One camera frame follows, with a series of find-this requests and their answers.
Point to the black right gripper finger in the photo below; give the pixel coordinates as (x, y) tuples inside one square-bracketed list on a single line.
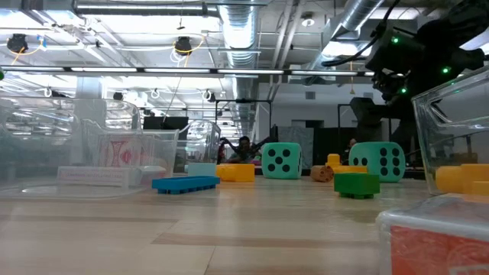
[(366, 114)]

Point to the teal foam die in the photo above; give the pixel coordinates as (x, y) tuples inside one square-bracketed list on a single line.
[(378, 160), (281, 160)]

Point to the yellow toy building block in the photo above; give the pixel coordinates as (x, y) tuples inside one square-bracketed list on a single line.
[(349, 169), (237, 172)]

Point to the brown wooden cylinder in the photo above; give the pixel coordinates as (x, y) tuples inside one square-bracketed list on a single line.
[(322, 173)]

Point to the large yellow building block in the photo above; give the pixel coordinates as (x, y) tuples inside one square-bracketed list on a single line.
[(475, 175)]

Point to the red and white card deck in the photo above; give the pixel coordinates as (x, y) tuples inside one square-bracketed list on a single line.
[(124, 151)]

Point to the pink playing card deck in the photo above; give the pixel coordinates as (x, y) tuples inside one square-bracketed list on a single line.
[(95, 176)]

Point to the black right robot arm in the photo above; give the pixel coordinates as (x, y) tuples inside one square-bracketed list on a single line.
[(458, 49)]

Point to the person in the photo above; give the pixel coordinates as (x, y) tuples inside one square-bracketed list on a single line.
[(244, 149), (349, 149)]

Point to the small yellow single-stud block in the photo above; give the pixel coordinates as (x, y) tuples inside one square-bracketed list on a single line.
[(333, 159)]

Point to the bright ceiling light panel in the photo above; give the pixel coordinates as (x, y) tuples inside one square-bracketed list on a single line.
[(344, 49)]

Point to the small dark green brick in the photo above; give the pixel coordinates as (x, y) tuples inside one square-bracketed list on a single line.
[(357, 185)]

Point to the round ceiling fixture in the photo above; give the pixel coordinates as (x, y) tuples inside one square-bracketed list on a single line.
[(307, 21)]

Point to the orange playing card deck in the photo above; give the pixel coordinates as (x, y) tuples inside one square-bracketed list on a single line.
[(435, 244)]

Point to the pale teal small block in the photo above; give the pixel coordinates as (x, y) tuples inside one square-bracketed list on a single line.
[(201, 169)]

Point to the blue flat studded plate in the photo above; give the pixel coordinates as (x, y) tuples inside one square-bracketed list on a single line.
[(185, 182)]

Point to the black monitor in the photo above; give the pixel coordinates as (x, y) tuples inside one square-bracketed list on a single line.
[(165, 123)]

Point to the narrow clear plastic bin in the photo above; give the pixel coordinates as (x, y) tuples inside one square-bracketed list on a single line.
[(38, 160)]

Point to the green plastic bucket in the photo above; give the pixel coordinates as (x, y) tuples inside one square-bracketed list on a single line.
[(0, 73)]

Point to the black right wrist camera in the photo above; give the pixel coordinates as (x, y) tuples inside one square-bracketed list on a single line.
[(397, 53)]

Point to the narrow silver spiral duct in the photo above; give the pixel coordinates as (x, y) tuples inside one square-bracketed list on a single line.
[(357, 17)]

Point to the ceiling light rail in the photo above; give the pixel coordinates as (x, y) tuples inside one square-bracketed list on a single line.
[(248, 71)]

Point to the large silver round duct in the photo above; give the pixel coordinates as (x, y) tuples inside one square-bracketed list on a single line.
[(240, 34)]

